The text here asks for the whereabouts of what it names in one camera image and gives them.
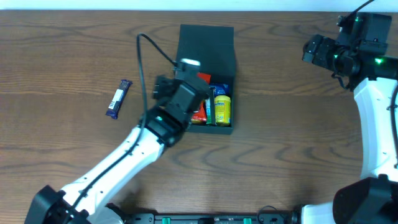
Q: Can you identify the green chocolate bar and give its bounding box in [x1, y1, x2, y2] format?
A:
[205, 86, 216, 126]

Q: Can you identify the red candy bag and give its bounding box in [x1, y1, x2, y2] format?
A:
[191, 73, 211, 125]

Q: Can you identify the purple chocolate bar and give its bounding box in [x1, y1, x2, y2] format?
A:
[106, 80, 133, 119]

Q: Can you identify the blue snack bar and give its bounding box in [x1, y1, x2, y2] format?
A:
[210, 83, 230, 97]

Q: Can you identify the yellow plastic bottle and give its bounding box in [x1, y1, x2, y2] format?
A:
[215, 95, 231, 126]

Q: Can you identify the dark green box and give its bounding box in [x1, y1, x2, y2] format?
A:
[176, 24, 237, 135]

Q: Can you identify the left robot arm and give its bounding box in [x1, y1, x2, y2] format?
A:
[25, 75, 210, 223]

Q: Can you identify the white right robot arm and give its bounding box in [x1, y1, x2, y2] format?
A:
[292, 11, 397, 223]

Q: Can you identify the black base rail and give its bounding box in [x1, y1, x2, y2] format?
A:
[106, 203, 301, 224]

